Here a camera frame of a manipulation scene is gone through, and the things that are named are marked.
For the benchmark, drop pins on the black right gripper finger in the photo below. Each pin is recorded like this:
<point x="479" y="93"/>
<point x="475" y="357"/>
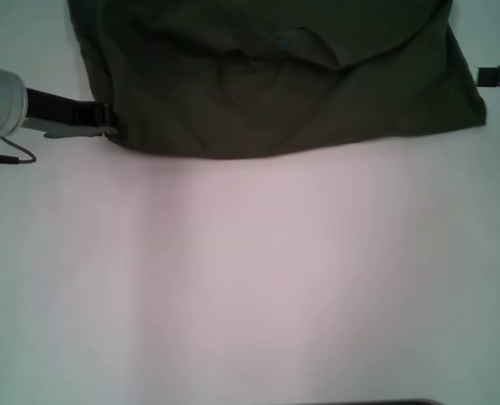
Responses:
<point x="496" y="77"/>

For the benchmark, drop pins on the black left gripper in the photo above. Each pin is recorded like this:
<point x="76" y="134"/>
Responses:
<point x="64" y="114"/>

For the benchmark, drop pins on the dark green printed T-shirt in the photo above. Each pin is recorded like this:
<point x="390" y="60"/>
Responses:
<point x="275" y="84"/>

